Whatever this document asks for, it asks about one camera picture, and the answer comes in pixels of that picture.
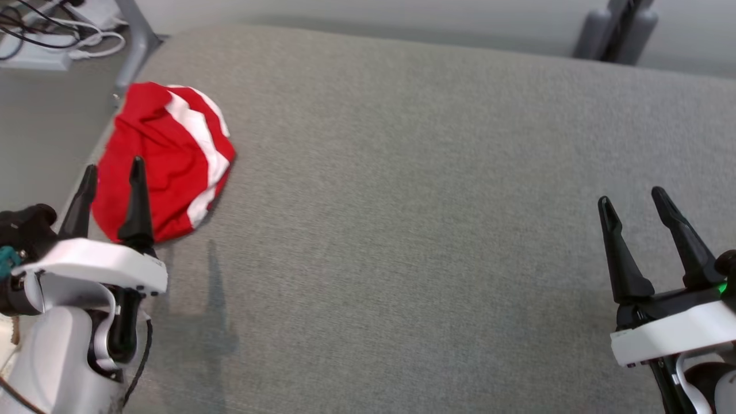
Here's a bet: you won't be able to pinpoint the black cable bundle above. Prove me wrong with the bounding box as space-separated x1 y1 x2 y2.
0 0 81 61

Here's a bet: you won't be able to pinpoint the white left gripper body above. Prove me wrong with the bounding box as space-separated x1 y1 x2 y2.
10 238 169 300

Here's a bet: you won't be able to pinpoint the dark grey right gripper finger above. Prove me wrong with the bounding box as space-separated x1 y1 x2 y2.
651 186 726 290
597 195 656 305

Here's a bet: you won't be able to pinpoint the white power strip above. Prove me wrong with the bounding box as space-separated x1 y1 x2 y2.
0 43 72 71

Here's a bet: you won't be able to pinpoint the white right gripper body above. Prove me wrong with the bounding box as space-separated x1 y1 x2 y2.
610 286 736 369

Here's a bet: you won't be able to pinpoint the grey metal frame leg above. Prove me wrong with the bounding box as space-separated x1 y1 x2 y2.
112 0 164 101

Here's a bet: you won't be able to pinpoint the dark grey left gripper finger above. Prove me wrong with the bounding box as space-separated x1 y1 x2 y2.
117 156 157 256
57 164 99 240

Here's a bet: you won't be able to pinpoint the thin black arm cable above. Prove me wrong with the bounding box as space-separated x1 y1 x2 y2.
122 318 154 404

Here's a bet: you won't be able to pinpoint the white box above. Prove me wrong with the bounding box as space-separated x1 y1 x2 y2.
75 0 128 30

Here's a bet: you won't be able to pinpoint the white power cable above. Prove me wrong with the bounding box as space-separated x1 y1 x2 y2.
57 32 126 61

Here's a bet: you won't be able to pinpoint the red shorts with white stripes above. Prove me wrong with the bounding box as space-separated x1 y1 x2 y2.
91 82 237 243

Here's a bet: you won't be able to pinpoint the grey metal post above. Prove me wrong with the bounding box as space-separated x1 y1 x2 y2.
572 0 659 65

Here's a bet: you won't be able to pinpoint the teal-plug left camera cable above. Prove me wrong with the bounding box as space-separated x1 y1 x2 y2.
0 246 21 280

